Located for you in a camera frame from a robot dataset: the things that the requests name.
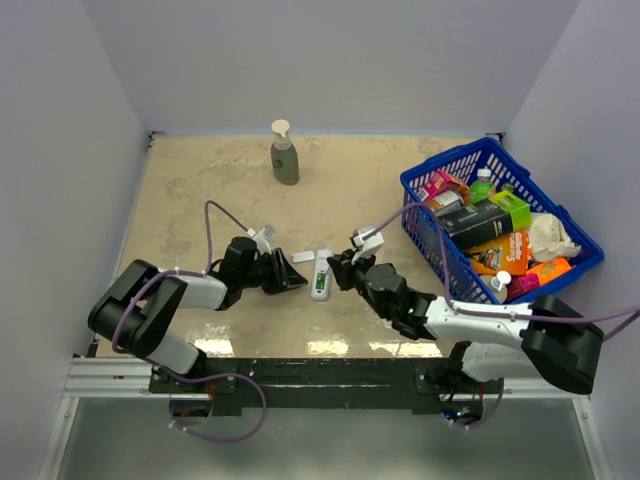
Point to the grey soap dispenser bottle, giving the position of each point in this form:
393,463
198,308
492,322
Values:
284,157

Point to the orange razor package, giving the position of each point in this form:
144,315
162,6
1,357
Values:
510,253

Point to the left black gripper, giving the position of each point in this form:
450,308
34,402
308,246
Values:
284,276

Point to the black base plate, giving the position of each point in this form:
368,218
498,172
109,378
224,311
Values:
420,385

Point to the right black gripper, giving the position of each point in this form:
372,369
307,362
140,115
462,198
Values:
343,269

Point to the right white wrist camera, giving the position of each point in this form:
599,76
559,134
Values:
366,241

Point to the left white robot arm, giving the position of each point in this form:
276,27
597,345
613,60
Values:
136,311

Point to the brown label can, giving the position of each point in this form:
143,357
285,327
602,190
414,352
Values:
445,202

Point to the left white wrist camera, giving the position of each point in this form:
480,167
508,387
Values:
262,238

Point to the white cap bottle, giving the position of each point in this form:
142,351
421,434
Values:
498,285

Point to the crumpled beige cloth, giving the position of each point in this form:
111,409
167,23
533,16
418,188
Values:
548,239

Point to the black and green box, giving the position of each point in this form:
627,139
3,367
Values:
486,220

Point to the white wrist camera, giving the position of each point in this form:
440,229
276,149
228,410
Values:
262,238
366,241

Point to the pink snack box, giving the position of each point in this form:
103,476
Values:
438,183

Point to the white remote control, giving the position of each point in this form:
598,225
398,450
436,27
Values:
322,274

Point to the white battery cover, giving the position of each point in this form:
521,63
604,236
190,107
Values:
302,257

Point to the green drink bottle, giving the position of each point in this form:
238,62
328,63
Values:
482,188

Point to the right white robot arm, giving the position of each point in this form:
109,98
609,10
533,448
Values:
543,339

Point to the orange snack bag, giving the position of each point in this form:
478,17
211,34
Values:
536,277

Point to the blue plastic basket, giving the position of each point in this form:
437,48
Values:
463,162

